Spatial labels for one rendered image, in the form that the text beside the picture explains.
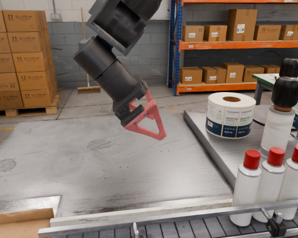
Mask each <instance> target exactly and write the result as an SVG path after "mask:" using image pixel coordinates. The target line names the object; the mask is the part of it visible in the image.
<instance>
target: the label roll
mask: <svg viewBox="0 0 298 238"><path fill-rule="evenodd" d="M255 104H256V101H255V99H253V98H252V97H250V96H247V95H244V94H239V93H229V92H221V93H213V94H211V95H209V97H208V106H207V115H206V124H205V128H206V130H207V131H208V132H210V133H211V134H213V135H215V136H218V137H222V138H228V139H240V138H244V137H247V136H248V135H249V134H250V131H251V126H252V121H253V116H254V110H255Z"/></svg>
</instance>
